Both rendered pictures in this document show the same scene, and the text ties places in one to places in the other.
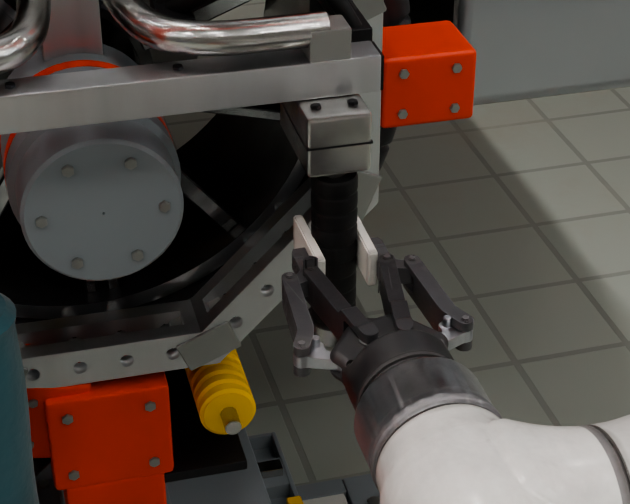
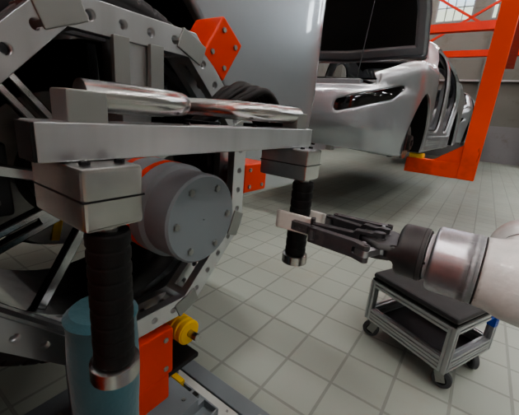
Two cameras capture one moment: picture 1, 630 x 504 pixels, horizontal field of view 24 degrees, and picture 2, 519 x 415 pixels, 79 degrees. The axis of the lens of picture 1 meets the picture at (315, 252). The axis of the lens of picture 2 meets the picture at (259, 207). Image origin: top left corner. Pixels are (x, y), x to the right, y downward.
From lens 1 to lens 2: 0.84 m
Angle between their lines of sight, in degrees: 40
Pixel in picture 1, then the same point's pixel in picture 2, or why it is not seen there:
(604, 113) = not seen: hidden behind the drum
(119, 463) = (151, 376)
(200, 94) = (267, 139)
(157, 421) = (168, 347)
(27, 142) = (151, 186)
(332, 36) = (303, 117)
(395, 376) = (447, 236)
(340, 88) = (302, 143)
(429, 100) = (255, 181)
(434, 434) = (518, 246)
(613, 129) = not seen: hidden behind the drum
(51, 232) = (180, 234)
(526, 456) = not seen: outside the picture
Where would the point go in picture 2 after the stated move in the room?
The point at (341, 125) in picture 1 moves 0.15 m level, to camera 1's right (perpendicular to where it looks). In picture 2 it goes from (315, 155) to (367, 153)
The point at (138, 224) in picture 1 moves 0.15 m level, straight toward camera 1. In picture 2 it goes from (216, 224) to (298, 260)
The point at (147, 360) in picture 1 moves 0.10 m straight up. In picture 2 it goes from (163, 317) to (162, 272)
